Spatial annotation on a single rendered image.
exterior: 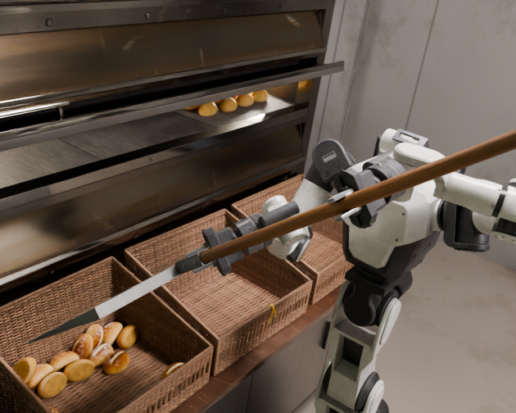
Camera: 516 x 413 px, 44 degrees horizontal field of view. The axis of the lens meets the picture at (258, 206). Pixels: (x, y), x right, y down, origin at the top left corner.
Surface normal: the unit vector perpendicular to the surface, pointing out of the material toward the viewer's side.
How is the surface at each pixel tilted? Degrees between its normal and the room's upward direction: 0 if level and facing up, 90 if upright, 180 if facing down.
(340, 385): 92
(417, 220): 85
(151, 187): 70
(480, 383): 0
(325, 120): 90
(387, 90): 90
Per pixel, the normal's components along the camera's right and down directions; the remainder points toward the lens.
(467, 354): 0.14, -0.89
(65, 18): 0.79, 0.36
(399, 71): -0.54, 0.30
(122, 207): 0.79, 0.04
